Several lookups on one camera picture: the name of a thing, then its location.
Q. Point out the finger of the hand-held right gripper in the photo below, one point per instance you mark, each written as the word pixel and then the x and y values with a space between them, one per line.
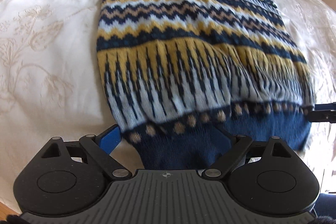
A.
pixel 324 108

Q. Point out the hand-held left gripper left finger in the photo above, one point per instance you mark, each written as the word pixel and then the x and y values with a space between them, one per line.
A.
pixel 111 138

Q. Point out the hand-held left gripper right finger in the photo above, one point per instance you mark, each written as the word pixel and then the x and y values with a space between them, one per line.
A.
pixel 221 138

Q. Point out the navy yellow patterned knit sweater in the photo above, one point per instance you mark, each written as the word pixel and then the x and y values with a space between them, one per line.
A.
pixel 199 50

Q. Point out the white floral bedspread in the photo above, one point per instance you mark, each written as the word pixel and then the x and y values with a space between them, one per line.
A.
pixel 47 56

